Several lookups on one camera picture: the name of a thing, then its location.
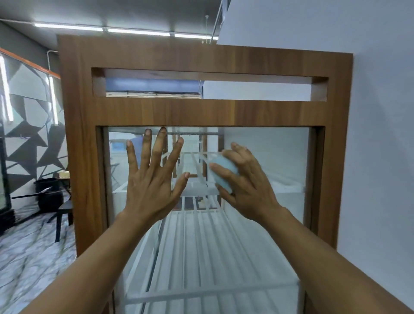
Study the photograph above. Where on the person's right hand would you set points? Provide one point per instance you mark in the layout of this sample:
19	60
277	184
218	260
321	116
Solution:
252	194

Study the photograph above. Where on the person's left hand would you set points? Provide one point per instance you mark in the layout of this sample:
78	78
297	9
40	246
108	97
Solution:
148	194

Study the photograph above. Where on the light blue cleaning cloth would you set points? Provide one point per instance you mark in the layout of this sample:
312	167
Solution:
223	185

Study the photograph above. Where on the narrow glass panel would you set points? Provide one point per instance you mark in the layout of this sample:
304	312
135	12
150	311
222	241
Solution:
275	155

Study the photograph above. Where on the wooden framed display cabinet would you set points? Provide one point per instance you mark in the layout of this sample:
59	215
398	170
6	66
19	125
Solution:
194	111

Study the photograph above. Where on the person's left forearm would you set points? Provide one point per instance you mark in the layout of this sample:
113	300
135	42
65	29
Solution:
90	268

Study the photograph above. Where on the person's right forearm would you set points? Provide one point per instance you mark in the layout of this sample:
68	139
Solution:
330	268

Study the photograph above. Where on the black plastic chair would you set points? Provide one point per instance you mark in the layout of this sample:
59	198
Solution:
64	207

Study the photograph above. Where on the pile of yellow food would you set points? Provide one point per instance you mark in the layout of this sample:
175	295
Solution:
63	174

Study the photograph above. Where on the black bin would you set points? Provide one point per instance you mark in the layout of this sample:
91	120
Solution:
48	197

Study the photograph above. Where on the black glass door fridge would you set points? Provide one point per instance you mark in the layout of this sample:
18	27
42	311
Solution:
3	181

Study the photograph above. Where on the ceiling tube light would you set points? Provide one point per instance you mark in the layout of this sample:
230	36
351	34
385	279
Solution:
68	27
194	36
139	32

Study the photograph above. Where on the orange pipe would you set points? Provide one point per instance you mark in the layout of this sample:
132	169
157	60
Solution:
29	63

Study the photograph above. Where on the vertical wall light strip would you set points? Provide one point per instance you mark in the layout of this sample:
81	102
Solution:
6	90

